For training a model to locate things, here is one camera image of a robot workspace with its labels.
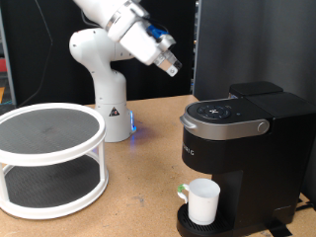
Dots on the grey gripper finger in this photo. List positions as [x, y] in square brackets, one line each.
[161, 59]
[173, 67]

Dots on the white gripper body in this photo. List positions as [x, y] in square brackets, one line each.
[140, 42]

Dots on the black Keurig coffee machine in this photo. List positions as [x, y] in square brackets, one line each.
[263, 164]

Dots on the white plastic mug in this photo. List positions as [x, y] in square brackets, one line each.
[202, 205]

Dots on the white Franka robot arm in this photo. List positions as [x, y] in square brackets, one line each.
[108, 82]

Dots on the clear water reservoir black lid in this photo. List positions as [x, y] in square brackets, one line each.
[256, 88]

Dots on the white two-tier turntable shelf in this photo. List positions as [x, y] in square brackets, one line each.
[49, 131]

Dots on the small red object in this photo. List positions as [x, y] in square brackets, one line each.
[2, 65]

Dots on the grey metal frame post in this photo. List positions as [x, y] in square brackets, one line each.
[7, 56]

